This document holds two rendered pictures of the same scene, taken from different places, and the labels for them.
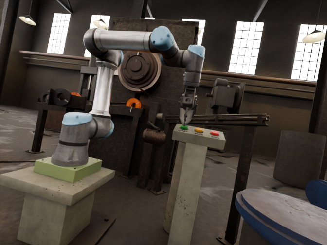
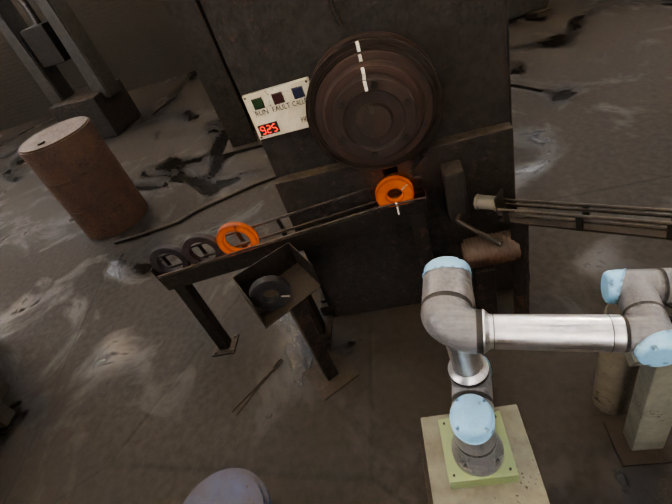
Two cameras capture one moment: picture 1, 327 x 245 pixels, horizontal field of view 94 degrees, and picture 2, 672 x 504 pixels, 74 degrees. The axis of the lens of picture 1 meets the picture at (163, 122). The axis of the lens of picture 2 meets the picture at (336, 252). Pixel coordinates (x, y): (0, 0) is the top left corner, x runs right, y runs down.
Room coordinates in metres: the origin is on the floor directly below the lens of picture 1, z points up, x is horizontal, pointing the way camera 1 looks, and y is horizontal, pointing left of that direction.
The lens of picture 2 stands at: (0.10, 0.54, 1.74)
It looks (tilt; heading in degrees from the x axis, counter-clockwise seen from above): 38 degrees down; 4
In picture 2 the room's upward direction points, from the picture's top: 21 degrees counter-clockwise
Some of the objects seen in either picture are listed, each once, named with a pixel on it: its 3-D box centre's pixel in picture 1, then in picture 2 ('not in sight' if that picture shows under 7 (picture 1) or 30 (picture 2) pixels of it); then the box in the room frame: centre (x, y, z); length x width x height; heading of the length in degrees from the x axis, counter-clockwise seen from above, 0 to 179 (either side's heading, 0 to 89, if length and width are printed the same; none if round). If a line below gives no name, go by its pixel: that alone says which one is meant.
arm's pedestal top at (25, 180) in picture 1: (67, 176); (479, 460); (0.72, 0.40, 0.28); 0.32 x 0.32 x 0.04; 81
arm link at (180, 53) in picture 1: (172, 56); (634, 292); (0.69, 0.01, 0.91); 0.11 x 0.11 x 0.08; 70
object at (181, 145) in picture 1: (180, 185); (617, 361); (0.91, -0.17, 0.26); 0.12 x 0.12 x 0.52
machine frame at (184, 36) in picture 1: (147, 99); (382, 116); (2.02, 0.26, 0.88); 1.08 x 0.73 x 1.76; 79
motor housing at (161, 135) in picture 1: (151, 158); (493, 284); (1.40, 0.05, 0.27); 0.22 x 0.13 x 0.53; 79
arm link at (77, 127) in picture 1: (78, 126); (472, 422); (0.72, 0.40, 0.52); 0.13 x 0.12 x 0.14; 160
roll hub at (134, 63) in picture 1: (136, 66); (374, 118); (1.50, 0.36, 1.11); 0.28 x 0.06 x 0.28; 79
